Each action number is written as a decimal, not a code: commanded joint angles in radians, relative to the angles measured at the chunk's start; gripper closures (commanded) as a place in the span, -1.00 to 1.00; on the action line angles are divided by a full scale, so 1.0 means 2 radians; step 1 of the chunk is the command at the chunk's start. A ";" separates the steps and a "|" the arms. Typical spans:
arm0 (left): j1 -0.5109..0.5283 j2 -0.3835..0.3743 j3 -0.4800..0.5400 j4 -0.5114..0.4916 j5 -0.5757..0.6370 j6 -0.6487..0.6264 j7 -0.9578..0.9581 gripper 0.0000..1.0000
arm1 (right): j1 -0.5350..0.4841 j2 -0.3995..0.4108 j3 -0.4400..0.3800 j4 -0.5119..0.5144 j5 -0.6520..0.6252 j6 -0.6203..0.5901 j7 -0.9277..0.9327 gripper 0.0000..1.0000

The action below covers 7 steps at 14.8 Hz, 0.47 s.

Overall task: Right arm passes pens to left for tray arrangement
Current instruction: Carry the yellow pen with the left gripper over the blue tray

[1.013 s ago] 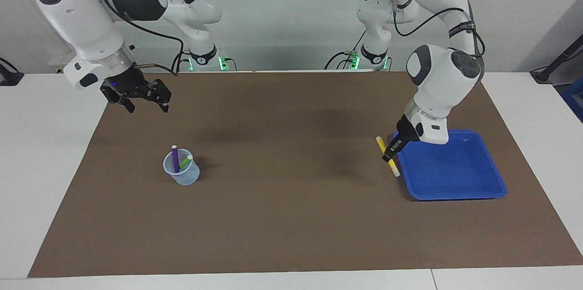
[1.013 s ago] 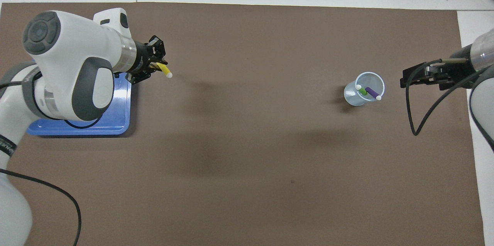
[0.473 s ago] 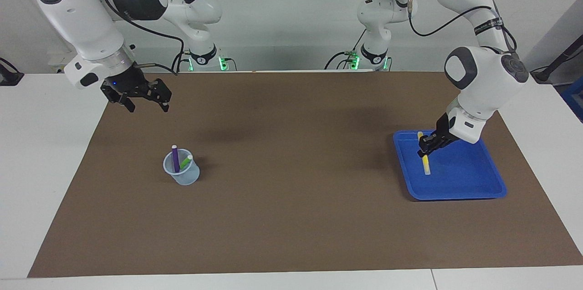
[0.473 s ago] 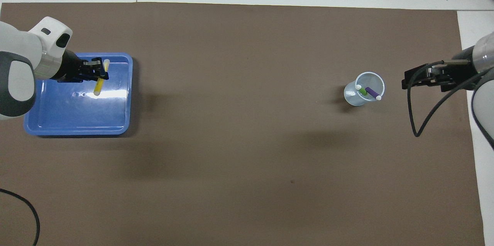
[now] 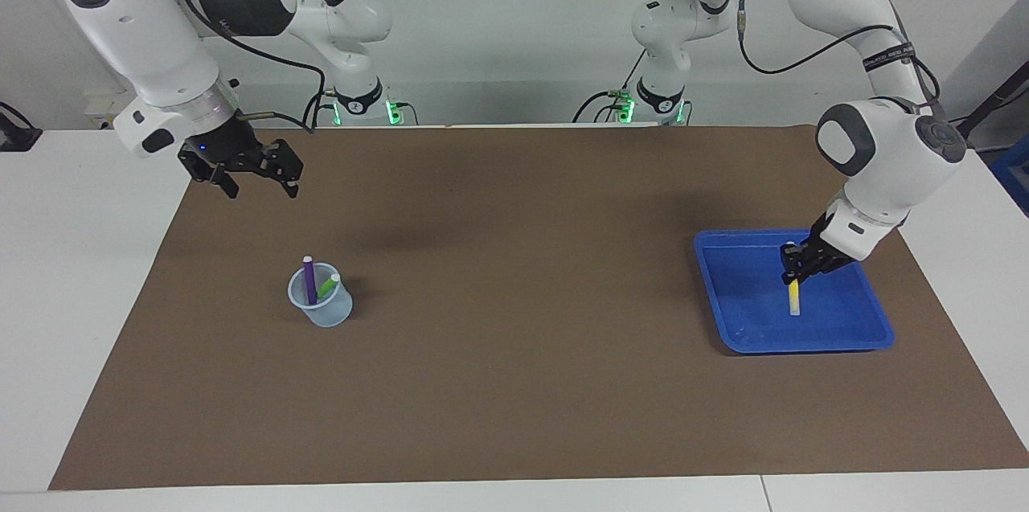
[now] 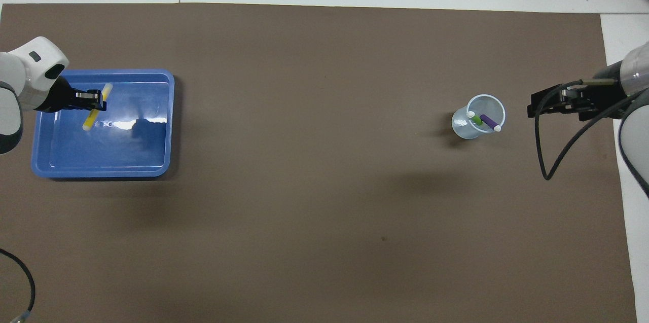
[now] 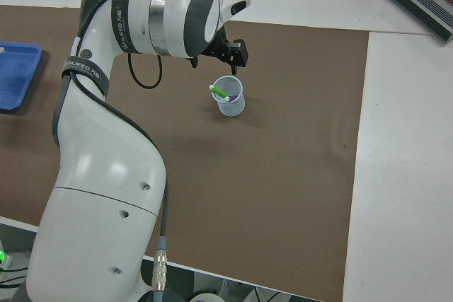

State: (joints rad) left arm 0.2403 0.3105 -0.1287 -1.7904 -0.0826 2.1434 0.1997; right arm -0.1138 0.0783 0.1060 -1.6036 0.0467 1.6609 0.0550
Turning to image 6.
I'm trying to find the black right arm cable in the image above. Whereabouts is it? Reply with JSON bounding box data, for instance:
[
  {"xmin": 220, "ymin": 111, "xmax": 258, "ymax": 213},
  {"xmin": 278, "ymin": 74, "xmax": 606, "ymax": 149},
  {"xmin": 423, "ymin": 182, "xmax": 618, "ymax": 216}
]
[{"xmin": 535, "ymin": 79, "xmax": 639, "ymax": 181}]

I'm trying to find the purple pen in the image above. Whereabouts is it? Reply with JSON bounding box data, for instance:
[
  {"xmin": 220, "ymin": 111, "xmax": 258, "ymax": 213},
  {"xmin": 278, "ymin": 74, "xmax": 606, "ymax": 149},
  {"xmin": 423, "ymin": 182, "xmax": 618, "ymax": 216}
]
[{"xmin": 479, "ymin": 114, "xmax": 502, "ymax": 133}]

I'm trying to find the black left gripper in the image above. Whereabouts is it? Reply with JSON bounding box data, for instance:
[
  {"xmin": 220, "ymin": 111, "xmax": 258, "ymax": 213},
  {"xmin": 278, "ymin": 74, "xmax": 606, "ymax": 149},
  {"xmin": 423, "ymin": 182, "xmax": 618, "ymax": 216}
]
[{"xmin": 35, "ymin": 77, "xmax": 108, "ymax": 113}]

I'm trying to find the clear plastic cup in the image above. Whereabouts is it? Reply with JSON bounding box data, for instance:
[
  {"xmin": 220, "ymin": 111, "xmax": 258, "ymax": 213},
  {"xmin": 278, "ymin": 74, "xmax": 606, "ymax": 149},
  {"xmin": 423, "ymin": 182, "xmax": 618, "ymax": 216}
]
[{"xmin": 451, "ymin": 94, "xmax": 506, "ymax": 140}]

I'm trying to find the blue plastic tray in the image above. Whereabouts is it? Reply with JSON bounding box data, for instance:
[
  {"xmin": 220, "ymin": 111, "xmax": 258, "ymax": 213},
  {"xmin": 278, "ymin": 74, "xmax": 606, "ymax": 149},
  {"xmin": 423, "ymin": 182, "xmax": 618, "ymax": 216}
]
[{"xmin": 31, "ymin": 69, "xmax": 175, "ymax": 179}]

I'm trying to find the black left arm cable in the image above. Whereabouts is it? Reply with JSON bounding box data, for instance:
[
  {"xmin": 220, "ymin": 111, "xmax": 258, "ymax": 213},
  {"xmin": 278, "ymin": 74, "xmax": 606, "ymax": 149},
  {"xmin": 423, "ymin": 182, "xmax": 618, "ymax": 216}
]
[{"xmin": 0, "ymin": 248, "xmax": 36, "ymax": 323}]

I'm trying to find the brown table mat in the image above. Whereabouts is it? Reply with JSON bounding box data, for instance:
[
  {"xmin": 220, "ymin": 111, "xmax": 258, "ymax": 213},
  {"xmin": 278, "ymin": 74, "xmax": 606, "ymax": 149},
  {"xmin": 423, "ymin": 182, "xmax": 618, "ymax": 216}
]
[{"xmin": 0, "ymin": 3, "xmax": 638, "ymax": 323}]

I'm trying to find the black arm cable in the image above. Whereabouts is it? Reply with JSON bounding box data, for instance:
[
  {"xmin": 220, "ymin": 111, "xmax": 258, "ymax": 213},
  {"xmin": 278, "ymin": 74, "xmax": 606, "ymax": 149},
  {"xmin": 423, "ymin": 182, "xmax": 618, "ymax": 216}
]
[
  {"xmin": 0, "ymin": 248, "xmax": 36, "ymax": 323},
  {"xmin": 535, "ymin": 79, "xmax": 639, "ymax": 181}
]

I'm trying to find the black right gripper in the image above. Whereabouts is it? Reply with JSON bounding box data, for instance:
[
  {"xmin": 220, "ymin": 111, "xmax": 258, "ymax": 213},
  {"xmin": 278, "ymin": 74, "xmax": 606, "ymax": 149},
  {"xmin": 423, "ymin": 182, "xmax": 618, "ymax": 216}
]
[{"xmin": 527, "ymin": 77, "xmax": 629, "ymax": 121}]

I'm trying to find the yellow pen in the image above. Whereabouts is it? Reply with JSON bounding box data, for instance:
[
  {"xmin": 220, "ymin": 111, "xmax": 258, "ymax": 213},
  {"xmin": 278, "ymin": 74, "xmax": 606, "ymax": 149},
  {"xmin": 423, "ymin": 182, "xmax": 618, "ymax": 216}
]
[{"xmin": 82, "ymin": 83, "xmax": 113, "ymax": 132}]

